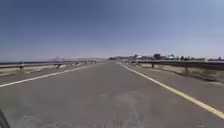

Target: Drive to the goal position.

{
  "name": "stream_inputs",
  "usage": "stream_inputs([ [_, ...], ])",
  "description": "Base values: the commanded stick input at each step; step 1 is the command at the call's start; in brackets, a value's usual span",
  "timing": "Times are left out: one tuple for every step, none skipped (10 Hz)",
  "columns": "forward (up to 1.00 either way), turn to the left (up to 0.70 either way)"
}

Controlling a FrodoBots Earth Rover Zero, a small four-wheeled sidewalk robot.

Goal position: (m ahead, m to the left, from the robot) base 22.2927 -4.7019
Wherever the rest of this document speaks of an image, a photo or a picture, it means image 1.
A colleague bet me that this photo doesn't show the row of distant trees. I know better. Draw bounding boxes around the row of distant trees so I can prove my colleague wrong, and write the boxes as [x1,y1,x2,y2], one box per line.
[108,53,224,62]

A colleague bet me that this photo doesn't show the metal guardrail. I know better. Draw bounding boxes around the metal guardrail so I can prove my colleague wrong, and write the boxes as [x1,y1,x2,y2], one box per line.
[0,59,98,71]
[121,59,224,76]

